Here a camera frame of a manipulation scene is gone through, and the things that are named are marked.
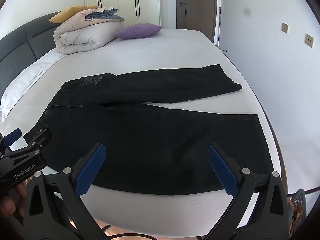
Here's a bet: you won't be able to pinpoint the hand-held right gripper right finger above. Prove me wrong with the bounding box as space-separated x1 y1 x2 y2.
206 143 293 240

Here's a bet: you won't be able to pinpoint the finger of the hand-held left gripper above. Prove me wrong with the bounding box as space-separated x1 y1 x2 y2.
0 128 23 153
23 127 53 153

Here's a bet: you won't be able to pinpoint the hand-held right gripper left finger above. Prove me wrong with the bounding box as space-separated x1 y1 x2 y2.
21 142 108 240

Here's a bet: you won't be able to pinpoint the black pants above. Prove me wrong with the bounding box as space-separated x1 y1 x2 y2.
24 64 274 196

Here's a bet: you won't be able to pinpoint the person's left hand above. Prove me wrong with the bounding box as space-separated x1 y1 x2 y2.
0 180 32 218

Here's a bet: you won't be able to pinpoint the white pillow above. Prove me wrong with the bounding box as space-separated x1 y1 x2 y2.
0 47 66 123

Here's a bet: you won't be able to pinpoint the dark perforated object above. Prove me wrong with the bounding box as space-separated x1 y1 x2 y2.
287 188 307 232

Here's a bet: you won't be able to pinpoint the grey padded headboard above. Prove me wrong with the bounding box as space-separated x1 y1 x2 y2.
0 11 63 100

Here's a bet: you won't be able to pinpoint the folded beige duvet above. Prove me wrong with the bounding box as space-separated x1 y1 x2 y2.
53 7 125 55

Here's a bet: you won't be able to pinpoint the white bed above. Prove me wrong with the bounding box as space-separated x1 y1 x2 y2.
0 27 288 239

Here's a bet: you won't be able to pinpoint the yellow pillow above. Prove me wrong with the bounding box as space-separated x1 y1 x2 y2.
49 5 99 23

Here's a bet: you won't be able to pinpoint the folded grey-blue blanket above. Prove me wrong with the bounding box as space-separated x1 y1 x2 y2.
85 8 125 22

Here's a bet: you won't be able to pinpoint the thin pole beside door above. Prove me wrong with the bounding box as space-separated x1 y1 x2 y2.
218 6 222 48

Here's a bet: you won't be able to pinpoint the purple pillow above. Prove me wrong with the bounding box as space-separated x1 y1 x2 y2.
114 23 162 40

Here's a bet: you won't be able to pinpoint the white wardrobe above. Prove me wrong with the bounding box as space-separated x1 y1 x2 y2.
82 0 162 28

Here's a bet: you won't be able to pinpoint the brown door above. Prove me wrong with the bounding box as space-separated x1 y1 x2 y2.
176 0 217 42

